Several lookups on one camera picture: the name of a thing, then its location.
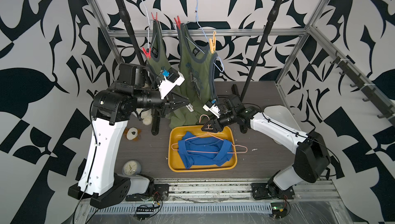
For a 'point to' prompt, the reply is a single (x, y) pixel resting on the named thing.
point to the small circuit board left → (144, 216)
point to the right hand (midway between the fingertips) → (203, 125)
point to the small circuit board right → (279, 209)
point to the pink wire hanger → (203, 115)
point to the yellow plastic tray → (175, 163)
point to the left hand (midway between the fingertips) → (184, 98)
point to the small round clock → (131, 167)
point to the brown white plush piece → (132, 133)
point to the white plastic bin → (280, 113)
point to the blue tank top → (205, 151)
